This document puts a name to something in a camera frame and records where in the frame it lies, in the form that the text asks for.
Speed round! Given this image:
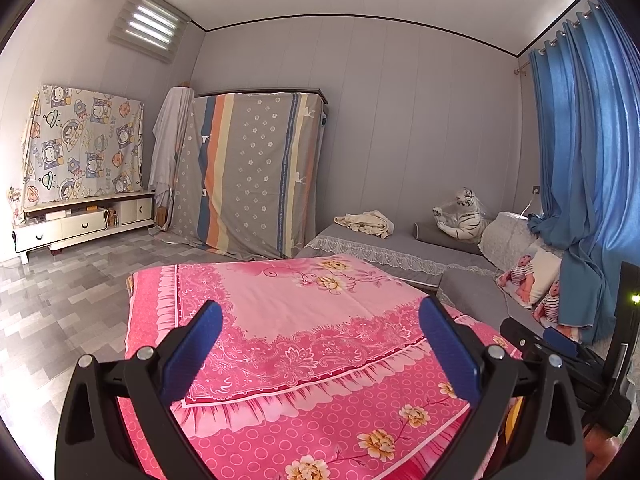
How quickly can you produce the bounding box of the dark wardrobe frame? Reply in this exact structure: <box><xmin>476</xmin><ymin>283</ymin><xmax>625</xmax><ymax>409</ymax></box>
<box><xmin>197</xmin><ymin>87</ymin><xmax>331</xmax><ymax>126</ymax></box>

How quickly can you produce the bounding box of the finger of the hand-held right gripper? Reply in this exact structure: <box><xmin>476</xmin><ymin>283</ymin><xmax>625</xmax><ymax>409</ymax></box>
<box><xmin>499</xmin><ymin>316</ymin><xmax>601</xmax><ymax>376</ymax></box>

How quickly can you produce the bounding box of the white tiger plush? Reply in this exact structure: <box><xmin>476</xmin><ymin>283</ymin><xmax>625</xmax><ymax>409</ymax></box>
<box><xmin>432</xmin><ymin>186</ymin><xmax>493</xmax><ymax>243</ymax></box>

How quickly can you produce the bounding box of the yellow round bin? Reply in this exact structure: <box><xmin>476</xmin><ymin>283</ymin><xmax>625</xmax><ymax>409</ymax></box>
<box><xmin>500</xmin><ymin>395</ymin><xmax>523</xmax><ymax>443</ymax></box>

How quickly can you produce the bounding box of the blue curtain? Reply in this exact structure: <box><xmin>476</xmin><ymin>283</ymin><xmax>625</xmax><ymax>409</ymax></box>
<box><xmin>527</xmin><ymin>0</ymin><xmax>640</xmax><ymax>346</ymax></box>

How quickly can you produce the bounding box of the cartoon printed cloth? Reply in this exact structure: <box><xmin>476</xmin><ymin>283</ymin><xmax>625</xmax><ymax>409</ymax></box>
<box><xmin>7</xmin><ymin>84</ymin><xmax>146</xmax><ymax>221</ymax></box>

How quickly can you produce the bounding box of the person's right hand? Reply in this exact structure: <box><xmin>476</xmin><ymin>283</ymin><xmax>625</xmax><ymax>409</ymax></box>
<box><xmin>582</xmin><ymin>427</ymin><xmax>626</xmax><ymax>480</ymax></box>

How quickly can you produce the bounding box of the white TV cabinet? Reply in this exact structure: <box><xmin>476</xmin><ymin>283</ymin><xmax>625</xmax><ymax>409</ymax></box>
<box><xmin>12</xmin><ymin>190</ymin><xmax>156</xmax><ymax>263</ymax></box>

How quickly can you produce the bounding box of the white cloth cover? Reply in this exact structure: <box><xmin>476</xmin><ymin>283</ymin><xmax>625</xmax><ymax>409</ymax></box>
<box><xmin>149</xmin><ymin>86</ymin><xmax>196</xmax><ymax>206</ymax></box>

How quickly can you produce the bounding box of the baby print pillow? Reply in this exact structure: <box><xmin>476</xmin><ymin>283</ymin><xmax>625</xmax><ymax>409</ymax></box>
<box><xmin>496</xmin><ymin>247</ymin><xmax>563</xmax><ymax>308</ymax></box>
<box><xmin>532</xmin><ymin>280</ymin><xmax>583</xmax><ymax>341</ymax></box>

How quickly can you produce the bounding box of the grey bed with lace trim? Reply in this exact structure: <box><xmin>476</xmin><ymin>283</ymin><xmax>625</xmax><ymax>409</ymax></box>
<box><xmin>295</xmin><ymin>222</ymin><xmax>501</xmax><ymax>288</ymax></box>

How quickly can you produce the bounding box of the grey window blind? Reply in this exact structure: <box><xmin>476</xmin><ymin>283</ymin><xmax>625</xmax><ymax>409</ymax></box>
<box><xmin>110</xmin><ymin>0</ymin><xmax>191</xmax><ymax>63</ymax></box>

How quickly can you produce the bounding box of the white lace cover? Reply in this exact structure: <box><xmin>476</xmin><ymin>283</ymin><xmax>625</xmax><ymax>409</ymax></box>
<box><xmin>479</xmin><ymin>211</ymin><xmax>566</xmax><ymax>261</ymax></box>

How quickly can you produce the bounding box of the curtain rod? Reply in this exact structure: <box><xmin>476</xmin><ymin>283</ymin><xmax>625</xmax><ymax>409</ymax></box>
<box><xmin>512</xmin><ymin>0</ymin><xmax>601</xmax><ymax>77</ymax></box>

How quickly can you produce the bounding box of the grey bolster pillow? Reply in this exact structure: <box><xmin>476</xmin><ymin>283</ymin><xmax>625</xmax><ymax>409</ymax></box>
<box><xmin>412</xmin><ymin>221</ymin><xmax>486</xmax><ymax>256</ymax></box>

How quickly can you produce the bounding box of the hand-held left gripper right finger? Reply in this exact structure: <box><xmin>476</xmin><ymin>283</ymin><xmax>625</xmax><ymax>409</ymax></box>
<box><xmin>419</xmin><ymin>296</ymin><xmax>586</xmax><ymax>480</ymax></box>

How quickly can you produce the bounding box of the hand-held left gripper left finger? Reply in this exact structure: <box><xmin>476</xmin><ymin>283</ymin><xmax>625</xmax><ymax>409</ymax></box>
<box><xmin>56</xmin><ymin>300</ymin><xmax>224</xmax><ymax>480</ymax></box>

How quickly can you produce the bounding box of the cream crumpled cloth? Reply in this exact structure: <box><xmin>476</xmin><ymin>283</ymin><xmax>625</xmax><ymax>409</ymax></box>
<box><xmin>334</xmin><ymin>209</ymin><xmax>395</xmax><ymax>239</ymax></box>

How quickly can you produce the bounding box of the pink floral blanket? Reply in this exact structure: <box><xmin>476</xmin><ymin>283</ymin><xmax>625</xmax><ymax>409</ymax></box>
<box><xmin>125</xmin><ymin>254</ymin><xmax>523</xmax><ymax>480</ymax></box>

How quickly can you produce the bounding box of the grey quilted mattress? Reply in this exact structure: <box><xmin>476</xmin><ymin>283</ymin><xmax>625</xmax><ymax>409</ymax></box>
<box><xmin>437</xmin><ymin>266</ymin><xmax>601</xmax><ymax>361</ymax></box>

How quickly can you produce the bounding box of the striped grey cloth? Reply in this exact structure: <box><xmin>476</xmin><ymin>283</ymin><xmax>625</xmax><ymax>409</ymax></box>
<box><xmin>149</xmin><ymin>91</ymin><xmax>325</xmax><ymax>260</ymax></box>

